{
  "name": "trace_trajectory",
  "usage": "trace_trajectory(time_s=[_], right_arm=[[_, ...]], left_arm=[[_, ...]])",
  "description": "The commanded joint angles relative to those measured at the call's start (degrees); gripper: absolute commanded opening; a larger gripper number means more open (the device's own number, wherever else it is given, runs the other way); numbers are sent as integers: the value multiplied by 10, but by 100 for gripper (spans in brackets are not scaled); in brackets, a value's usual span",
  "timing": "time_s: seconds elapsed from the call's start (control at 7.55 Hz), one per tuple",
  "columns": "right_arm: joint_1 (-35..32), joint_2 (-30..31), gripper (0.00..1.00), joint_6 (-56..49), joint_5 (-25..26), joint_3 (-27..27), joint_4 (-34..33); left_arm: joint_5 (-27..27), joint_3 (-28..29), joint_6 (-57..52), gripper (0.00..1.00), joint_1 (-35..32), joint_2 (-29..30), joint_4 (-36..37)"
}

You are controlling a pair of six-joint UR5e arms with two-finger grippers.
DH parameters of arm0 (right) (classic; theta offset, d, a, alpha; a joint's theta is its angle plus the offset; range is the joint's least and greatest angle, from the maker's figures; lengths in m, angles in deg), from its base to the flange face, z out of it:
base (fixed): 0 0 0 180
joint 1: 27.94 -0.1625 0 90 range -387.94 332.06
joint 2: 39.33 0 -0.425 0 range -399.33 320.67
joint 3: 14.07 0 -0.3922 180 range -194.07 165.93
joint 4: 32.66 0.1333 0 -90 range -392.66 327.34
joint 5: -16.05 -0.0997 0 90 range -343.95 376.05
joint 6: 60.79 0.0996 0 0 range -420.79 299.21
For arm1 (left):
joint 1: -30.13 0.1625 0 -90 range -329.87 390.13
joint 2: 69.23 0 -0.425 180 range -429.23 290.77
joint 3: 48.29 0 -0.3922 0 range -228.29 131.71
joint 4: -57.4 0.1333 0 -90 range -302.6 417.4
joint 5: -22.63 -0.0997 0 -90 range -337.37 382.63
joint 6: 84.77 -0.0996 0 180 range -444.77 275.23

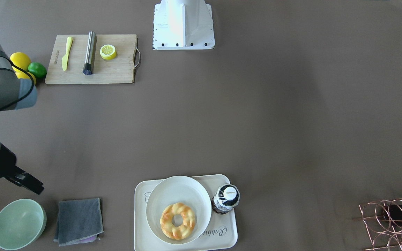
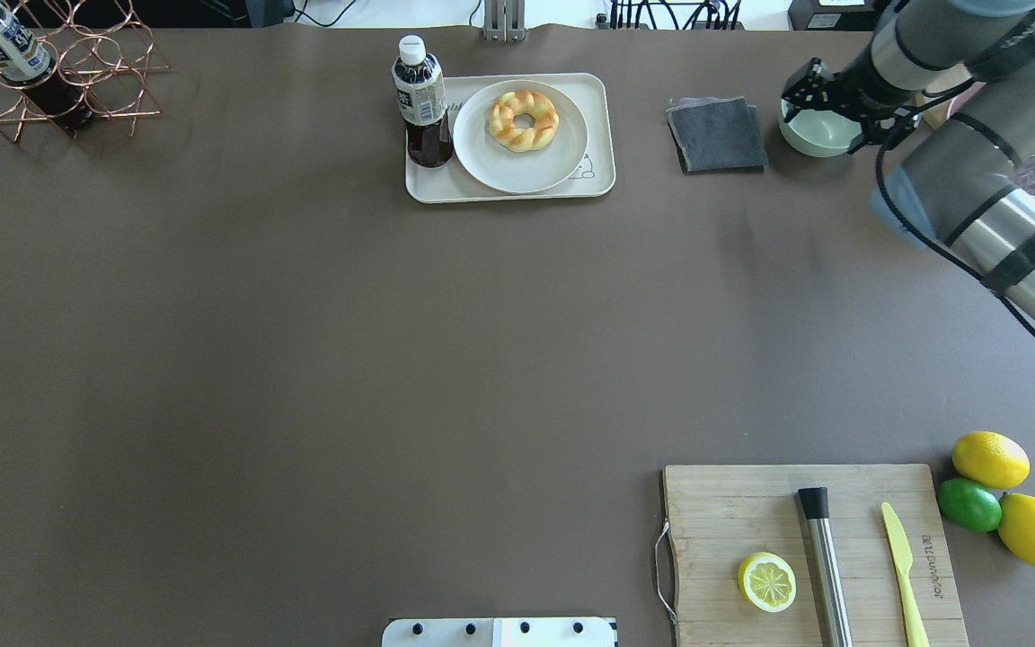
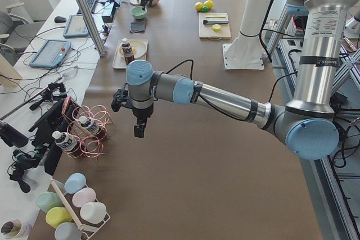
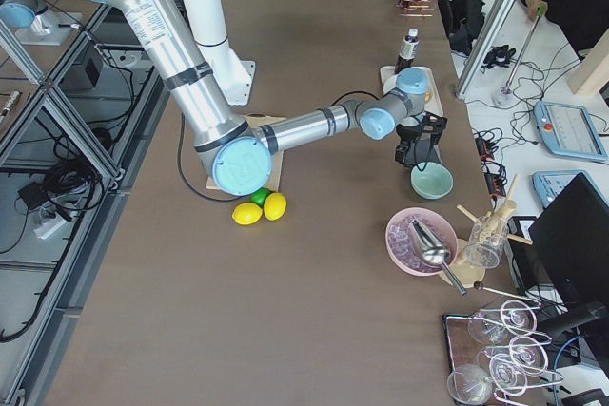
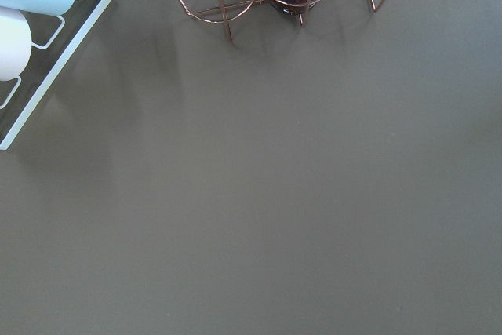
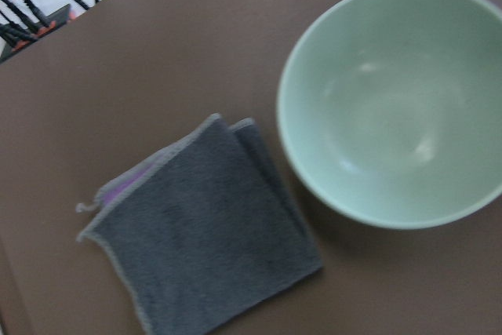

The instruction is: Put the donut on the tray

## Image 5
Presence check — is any white cup rack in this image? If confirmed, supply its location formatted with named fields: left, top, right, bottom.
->
left=1, top=0, right=111, bottom=151

